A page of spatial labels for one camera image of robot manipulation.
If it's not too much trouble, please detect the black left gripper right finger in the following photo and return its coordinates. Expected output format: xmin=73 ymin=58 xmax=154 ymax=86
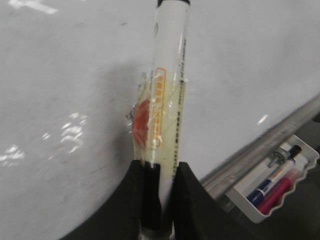
xmin=172 ymin=162 xmax=247 ymax=240

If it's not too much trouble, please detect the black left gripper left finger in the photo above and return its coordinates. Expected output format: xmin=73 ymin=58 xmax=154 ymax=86
xmin=58 ymin=159 xmax=147 ymax=240

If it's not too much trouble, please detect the red magnet taped to marker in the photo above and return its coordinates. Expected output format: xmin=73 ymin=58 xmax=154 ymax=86
xmin=124 ymin=72 xmax=153 ymax=156

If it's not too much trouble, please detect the white black-tipped whiteboard marker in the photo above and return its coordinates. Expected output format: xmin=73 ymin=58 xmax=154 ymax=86
xmin=141 ymin=0 xmax=191 ymax=240

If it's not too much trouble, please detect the aluminium whiteboard ledge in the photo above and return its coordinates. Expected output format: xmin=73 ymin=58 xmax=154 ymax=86
xmin=200 ymin=95 xmax=320 ymax=200

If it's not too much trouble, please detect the blue whiteboard marker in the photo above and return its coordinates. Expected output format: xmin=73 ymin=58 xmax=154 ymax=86
xmin=246 ymin=167 xmax=288 ymax=206

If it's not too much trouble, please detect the pink whiteboard marker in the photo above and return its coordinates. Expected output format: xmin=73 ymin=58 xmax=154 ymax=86
xmin=256 ymin=168 xmax=303 ymax=215

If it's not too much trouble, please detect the white whiteboard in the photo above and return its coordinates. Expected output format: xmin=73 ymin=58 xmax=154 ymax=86
xmin=0 ymin=0 xmax=320 ymax=240

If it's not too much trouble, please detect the white marker tray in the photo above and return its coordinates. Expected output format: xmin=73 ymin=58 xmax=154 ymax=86
xmin=225 ymin=135 xmax=320 ymax=224

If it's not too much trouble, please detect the metal bolt in tray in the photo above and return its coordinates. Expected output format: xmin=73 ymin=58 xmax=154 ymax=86
xmin=267 ymin=150 xmax=290 ymax=168

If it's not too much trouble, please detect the black-capped marker in tray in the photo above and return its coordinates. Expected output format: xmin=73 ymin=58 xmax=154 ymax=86
xmin=286 ymin=145 xmax=302 ymax=172

